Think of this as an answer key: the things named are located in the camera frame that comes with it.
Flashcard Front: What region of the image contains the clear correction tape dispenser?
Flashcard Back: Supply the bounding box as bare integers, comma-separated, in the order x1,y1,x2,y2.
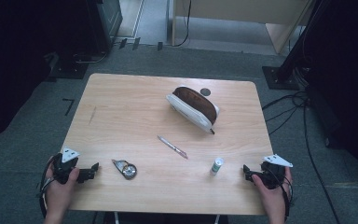
111,159,139,181

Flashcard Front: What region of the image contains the clear silver pen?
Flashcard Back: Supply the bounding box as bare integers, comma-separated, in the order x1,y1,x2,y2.
157,134,189,161

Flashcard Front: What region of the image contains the person's right hand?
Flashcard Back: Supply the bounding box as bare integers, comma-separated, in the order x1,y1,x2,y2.
251,167,294,217

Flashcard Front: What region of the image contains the white pencil case brown inside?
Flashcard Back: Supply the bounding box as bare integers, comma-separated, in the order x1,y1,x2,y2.
165,85,221,135

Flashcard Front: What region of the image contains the black hanging cable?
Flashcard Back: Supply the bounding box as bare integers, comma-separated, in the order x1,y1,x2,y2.
172,0,193,48

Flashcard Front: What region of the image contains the black floor cable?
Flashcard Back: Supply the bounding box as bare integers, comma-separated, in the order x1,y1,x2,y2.
261,91,309,112
265,105,303,136
302,92,336,224

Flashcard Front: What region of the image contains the person's left hand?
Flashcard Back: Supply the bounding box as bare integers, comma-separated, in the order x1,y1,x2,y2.
44,157,81,217

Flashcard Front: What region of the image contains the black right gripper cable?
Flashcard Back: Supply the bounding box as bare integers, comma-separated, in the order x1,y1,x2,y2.
278,175,296,220

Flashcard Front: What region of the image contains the white green glue stick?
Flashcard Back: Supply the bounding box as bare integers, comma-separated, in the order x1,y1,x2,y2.
210,156,225,177

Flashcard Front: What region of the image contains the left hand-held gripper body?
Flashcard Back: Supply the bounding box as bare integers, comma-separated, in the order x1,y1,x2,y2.
53,147,82,185

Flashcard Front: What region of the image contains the black stand base plate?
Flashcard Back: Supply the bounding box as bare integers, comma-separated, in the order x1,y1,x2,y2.
48,50,90,80

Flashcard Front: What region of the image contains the dark cabinet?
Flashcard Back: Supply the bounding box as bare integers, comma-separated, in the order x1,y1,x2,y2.
86,0,124,53

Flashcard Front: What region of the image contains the dark curtain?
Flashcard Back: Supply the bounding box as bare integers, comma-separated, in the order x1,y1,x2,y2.
0,0,90,146
306,0,358,190

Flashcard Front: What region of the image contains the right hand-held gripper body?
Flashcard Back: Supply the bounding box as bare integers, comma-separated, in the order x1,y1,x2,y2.
250,153,294,190

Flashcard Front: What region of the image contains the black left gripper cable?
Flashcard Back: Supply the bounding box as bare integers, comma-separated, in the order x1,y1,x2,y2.
37,154,58,219

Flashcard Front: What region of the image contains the black metal stand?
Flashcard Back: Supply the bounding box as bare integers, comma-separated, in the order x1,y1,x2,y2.
261,0,328,91

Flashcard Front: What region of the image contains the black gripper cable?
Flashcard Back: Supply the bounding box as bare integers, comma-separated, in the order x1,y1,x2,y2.
37,154,58,219
278,175,296,220

